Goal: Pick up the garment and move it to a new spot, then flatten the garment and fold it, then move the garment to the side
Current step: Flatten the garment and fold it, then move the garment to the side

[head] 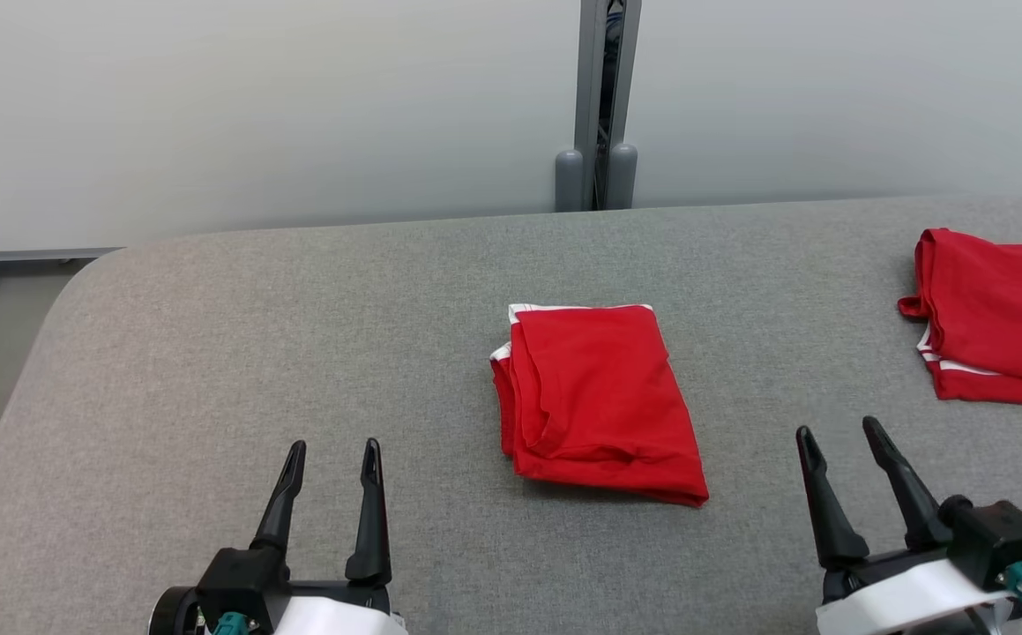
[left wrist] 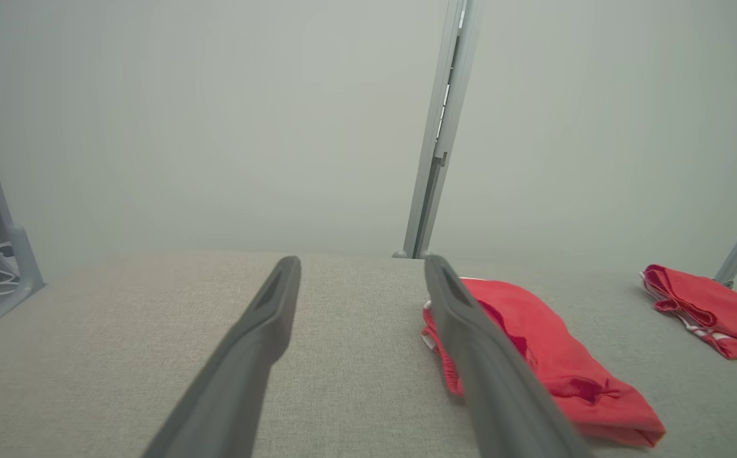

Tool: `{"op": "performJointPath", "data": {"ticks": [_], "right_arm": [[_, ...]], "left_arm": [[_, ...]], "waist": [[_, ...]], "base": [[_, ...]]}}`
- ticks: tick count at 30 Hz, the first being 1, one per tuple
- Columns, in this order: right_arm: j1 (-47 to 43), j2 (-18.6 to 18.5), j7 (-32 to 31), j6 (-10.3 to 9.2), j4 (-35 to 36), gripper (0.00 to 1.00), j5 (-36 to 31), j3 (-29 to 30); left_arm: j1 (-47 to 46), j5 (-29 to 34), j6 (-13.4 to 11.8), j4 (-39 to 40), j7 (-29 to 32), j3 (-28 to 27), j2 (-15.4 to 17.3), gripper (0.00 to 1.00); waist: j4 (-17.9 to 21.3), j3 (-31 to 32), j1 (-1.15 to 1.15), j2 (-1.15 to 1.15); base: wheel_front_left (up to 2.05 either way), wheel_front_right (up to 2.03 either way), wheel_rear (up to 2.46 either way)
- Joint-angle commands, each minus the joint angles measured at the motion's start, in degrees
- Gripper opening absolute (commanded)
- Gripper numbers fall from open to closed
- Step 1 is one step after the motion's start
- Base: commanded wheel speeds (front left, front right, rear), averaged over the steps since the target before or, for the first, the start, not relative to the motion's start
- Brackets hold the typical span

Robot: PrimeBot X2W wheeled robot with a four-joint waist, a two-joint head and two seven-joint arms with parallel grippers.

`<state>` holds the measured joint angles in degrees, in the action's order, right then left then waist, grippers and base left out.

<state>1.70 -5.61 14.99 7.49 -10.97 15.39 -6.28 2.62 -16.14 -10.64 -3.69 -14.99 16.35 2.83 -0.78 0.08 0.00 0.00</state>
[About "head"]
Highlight grey partition post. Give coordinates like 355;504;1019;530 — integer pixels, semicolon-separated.
554;0;643;213

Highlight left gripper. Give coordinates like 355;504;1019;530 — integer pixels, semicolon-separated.
250;437;408;635

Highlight red jersey with white trim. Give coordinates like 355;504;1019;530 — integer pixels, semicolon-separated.
897;228;1022;411

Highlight red shorts with white panel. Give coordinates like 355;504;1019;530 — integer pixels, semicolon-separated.
490;303;710;508

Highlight grey partition base rail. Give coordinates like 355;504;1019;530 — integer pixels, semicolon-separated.
0;248;120;264

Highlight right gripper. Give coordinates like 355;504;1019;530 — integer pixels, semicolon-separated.
795;415;1016;635

